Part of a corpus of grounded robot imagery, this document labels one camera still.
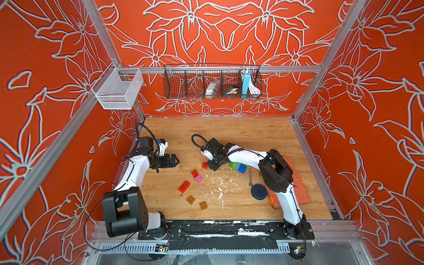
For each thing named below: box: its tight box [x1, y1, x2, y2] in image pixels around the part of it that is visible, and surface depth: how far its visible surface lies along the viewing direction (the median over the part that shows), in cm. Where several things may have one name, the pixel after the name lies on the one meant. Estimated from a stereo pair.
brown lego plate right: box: [199, 200, 208, 211], surface depth 81 cm
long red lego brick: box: [177, 179, 192, 194], surface depth 87 cm
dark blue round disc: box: [250, 183, 268, 201], surface depth 84 cm
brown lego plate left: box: [186, 195, 196, 206], surface depth 83 cm
